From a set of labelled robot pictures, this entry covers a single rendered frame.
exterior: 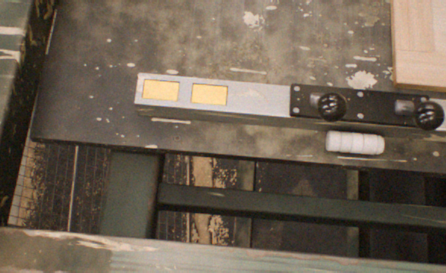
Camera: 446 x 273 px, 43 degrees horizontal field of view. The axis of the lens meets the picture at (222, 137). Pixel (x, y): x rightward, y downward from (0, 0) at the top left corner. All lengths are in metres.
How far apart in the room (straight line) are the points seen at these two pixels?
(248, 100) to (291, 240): 2.00
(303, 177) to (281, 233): 0.30
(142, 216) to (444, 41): 0.54
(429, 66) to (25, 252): 0.64
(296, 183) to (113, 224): 2.06
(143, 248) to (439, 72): 0.51
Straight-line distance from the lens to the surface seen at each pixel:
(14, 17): 0.85
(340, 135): 0.83
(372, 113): 0.83
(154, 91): 0.82
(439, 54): 0.95
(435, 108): 0.74
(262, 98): 0.82
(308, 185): 2.78
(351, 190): 2.38
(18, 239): 0.78
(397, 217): 0.90
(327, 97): 0.71
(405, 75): 0.91
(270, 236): 2.88
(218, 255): 0.74
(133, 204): 0.85
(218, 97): 0.82
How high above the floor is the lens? 2.01
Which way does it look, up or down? 37 degrees down
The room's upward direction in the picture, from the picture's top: 68 degrees counter-clockwise
